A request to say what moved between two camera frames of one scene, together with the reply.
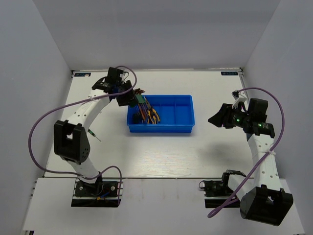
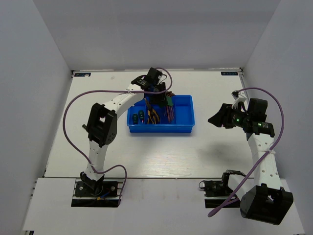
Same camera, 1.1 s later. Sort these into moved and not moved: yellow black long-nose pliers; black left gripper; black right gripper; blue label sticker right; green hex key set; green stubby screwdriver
Moved: green hex key set; black left gripper
Not moved: green stubby screwdriver; blue label sticker right; black right gripper; yellow black long-nose pliers
